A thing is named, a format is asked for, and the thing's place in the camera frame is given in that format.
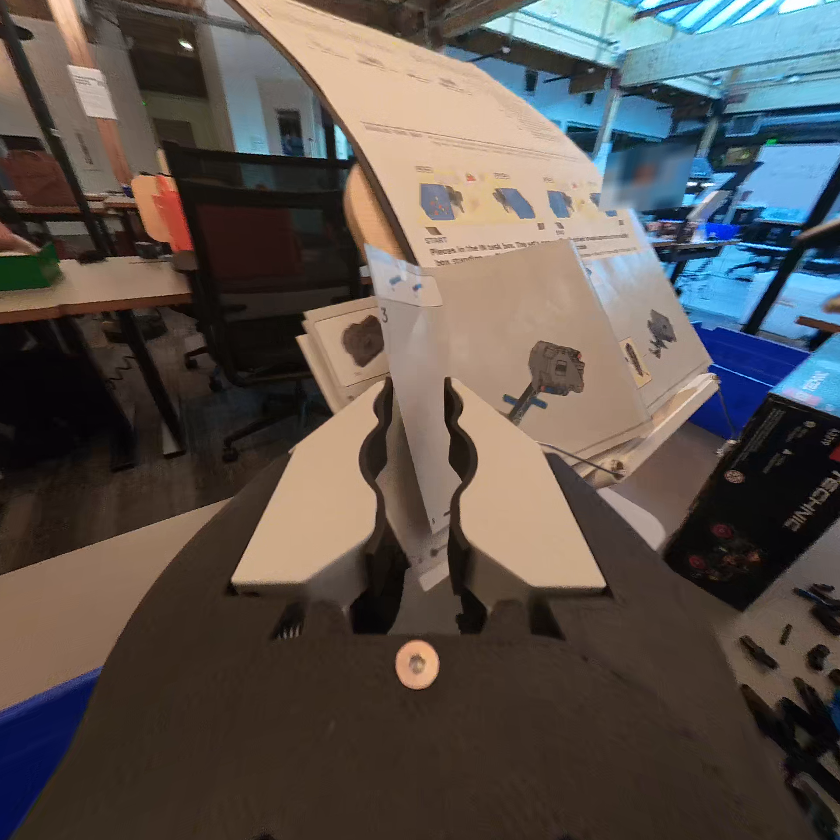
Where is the small black connector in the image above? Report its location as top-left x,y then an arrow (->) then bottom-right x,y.
739,634 -> 780,672

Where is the black mesh office chair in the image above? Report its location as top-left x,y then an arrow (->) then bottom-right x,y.
161,140 -> 368,463

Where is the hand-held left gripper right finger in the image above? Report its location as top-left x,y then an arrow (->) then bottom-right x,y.
444,377 -> 608,634

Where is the green tray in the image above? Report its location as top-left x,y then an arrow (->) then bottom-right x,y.
0,241 -> 64,291

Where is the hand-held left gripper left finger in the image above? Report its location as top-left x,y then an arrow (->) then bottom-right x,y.
230,377 -> 409,634

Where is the black beam frame assembly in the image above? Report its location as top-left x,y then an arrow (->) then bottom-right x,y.
742,676 -> 840,828

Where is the instruction booklet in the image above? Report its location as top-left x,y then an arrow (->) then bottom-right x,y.
295,217 -> 716,592

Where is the grey desk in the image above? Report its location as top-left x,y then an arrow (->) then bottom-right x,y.
0,420 -> 840,840

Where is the printed toy set box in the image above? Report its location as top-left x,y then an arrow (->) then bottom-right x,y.
663,333 -> 840,613

